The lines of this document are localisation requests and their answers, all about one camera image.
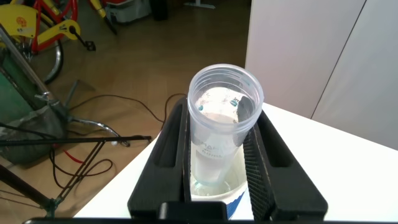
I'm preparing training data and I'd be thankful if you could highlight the white desk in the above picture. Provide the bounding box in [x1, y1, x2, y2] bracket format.
[183, 0, 216, 9]

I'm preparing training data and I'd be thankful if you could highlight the yellow red bicycle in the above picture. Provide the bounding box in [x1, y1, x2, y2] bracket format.
[0, 0, 96, 85]

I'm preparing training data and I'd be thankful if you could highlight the yellow pole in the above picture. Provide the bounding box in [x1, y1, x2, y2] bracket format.
[89, 0, 107, 18]

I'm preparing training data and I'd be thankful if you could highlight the grey green bag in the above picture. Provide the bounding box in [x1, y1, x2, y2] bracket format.
[0, 55, 68, 166]

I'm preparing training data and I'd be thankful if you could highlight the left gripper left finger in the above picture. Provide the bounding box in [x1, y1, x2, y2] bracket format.
[127, 96, 192, 218]

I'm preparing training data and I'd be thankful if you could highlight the black floor cable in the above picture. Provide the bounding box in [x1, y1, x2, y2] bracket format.
[68, 92, 188, 129]

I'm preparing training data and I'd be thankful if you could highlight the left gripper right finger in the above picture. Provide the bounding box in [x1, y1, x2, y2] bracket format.
[242, 108, 329, 222]

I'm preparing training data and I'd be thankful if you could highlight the black tripod stand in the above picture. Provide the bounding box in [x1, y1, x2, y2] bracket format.
[0, 134, 152, 218]

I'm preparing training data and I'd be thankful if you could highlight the chrome metal floor stand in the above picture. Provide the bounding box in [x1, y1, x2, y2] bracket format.
[34, 79, 131, 147]

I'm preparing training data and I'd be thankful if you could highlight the blue white paper cup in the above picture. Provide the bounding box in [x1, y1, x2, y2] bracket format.
[190, 146, 254, 220]

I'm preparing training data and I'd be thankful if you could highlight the white folding screen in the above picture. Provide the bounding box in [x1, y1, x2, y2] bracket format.
[244, 0, 398, 151]

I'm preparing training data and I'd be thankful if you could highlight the white machine base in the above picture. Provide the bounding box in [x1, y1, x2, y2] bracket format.
[104, 0, 152, 23]

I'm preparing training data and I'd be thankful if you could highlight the test tube with blue pigment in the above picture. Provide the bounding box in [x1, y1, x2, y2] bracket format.
[187, 63, 264, 187]

